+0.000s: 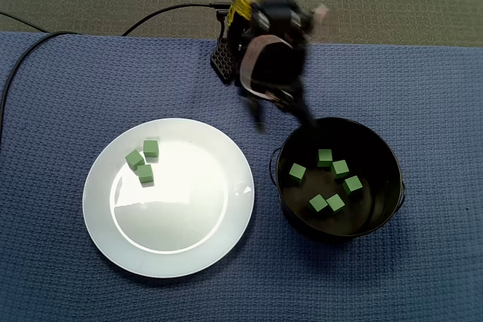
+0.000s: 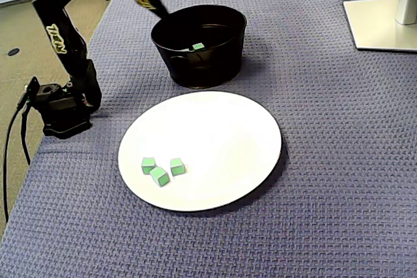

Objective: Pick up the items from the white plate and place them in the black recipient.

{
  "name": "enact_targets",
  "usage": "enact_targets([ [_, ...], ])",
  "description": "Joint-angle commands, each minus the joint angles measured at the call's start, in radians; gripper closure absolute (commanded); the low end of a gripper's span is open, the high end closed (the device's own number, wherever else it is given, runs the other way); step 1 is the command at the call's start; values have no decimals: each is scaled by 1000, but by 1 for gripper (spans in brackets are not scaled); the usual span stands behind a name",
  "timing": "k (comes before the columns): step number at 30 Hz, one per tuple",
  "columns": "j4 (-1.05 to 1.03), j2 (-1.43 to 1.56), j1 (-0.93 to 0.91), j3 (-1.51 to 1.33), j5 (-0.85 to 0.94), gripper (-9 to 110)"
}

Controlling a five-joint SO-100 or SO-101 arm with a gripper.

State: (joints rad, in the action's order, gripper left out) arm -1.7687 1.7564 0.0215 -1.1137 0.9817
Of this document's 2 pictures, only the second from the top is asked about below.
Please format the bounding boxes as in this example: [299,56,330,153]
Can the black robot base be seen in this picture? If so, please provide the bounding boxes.
[25,76,102,139]

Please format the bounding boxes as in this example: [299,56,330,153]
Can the white round plate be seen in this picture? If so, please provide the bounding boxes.
[117,90,283,213]

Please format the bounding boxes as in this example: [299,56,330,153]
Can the black metal bucket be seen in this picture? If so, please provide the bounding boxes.
[150,4,248,90]

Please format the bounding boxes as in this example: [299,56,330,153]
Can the white monitor stand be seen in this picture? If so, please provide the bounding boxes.
[343,0,417,53]

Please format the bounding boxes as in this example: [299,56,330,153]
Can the blue woven mat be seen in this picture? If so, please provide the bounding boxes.
[0,0,417,278]

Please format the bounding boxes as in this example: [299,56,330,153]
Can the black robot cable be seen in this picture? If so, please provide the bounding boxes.
[20,108,32,165]
[2,108,21,223]

